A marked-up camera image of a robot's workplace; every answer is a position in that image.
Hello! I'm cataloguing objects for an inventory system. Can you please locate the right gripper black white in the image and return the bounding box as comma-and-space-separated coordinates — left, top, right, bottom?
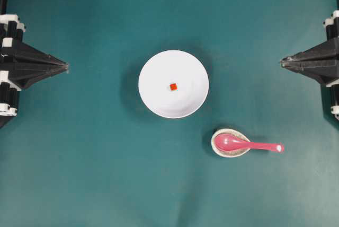
279, 10, 339, 120

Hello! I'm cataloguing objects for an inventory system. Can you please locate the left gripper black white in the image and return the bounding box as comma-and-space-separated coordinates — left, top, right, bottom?
1, 14, 68, 116

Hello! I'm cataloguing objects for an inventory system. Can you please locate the pink plastic spoon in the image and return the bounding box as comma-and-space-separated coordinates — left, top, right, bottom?
215, 134, 284, 152

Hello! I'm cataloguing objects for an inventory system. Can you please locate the small red block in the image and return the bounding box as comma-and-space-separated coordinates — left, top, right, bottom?
169, 83, 177, 91

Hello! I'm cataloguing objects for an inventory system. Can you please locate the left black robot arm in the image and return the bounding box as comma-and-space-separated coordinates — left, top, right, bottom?
1, 0, 68, 118

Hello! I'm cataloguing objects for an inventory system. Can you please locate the speckled ceramic spoon rest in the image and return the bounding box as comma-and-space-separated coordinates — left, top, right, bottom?
211, 128, 250, 158

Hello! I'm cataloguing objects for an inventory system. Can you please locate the white round bowl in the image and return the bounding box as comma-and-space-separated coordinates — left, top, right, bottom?
138, 50, 209, 119

